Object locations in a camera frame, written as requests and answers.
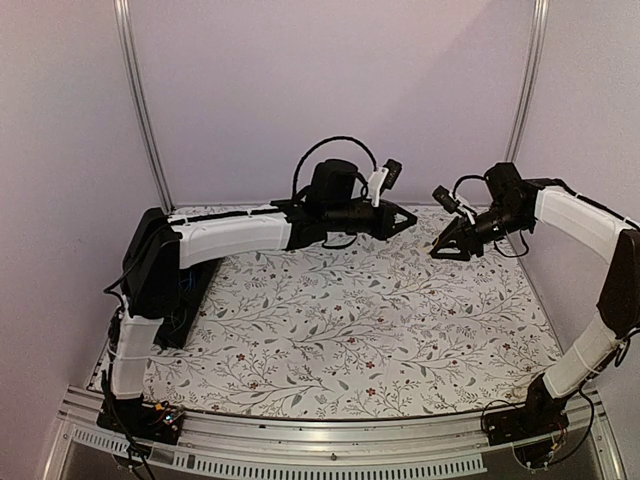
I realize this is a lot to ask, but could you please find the left aluminium corner post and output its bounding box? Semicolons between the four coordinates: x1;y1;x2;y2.
113;0;175;212

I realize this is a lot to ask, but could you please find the right aluminium corner post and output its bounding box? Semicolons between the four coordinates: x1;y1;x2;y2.
504;0;550;163

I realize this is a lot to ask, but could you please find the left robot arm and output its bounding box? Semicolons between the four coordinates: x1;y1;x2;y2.
101;159;417;434

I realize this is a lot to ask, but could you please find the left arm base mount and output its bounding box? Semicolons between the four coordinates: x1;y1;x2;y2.
96;393;185;445

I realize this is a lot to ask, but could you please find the black three-compartment bin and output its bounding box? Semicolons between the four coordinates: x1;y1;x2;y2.
154;260;220;350

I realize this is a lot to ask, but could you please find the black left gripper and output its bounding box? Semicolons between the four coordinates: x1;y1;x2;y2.
328;201;418;243

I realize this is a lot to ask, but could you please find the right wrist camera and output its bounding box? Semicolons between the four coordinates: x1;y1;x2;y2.
432;185;477;224

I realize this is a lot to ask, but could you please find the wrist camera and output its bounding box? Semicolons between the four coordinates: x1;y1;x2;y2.
432;185;477;224
367;159;402;208

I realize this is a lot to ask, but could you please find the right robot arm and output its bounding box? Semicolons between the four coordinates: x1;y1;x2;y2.
430;162;639;436

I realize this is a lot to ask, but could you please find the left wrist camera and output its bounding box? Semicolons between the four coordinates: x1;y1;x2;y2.
367;159;402;208

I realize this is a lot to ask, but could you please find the aluminium front rail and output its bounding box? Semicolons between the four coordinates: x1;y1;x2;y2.
43;387;627;479

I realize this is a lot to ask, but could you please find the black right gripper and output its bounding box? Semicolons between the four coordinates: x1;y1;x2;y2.
431;204;531;262

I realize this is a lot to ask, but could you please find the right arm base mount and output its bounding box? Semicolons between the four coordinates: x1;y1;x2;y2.
480;400;569;469

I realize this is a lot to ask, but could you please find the floral patterned table mat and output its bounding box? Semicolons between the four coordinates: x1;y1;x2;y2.
142;206;560;419

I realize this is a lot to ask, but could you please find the aluminium corner post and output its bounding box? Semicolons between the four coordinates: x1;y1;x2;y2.
504;0;550;163
113;0;175;212

